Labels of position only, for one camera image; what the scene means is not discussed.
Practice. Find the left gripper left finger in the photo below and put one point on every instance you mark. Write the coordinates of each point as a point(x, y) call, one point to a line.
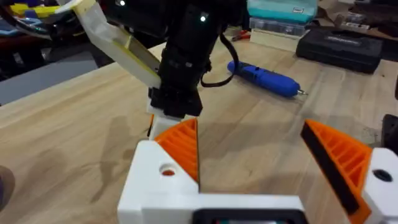
point(149, 186)

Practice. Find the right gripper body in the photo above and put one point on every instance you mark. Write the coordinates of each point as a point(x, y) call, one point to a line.
point(186, 56)

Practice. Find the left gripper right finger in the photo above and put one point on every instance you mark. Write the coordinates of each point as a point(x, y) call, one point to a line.
point(345, 158)

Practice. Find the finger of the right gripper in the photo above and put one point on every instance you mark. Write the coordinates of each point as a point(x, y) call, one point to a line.
point(161, 126)

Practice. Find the blue electric screwdriver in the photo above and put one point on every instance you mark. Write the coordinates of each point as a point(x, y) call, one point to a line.
point(267, 79)

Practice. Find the beige flat box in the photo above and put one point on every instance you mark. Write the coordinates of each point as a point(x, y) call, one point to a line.
point(273, 40)

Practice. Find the clear plastic organizer box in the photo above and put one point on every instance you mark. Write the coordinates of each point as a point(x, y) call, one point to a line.
point(276, 26)

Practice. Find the teal box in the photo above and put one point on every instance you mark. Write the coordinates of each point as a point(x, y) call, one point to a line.
point(281, 9)

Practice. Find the black tool case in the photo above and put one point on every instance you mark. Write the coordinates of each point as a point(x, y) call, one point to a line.
point(340, 48)

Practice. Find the heap of cardboard and tools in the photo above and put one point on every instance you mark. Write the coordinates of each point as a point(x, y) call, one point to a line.
point(357, 15)

